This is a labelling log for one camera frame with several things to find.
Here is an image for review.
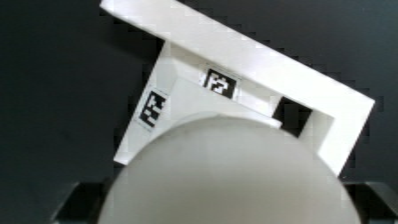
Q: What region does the white lamp bulb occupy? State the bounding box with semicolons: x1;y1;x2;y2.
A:
98;118;361;224

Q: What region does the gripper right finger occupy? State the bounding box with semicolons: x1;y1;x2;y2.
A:
343;182;398;224

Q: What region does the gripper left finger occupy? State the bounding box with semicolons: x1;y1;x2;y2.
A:
50;182;109;224

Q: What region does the white border frame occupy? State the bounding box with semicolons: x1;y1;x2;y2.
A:
100;0;375;172

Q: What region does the white lamp base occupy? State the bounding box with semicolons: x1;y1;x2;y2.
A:
114;43;281;165

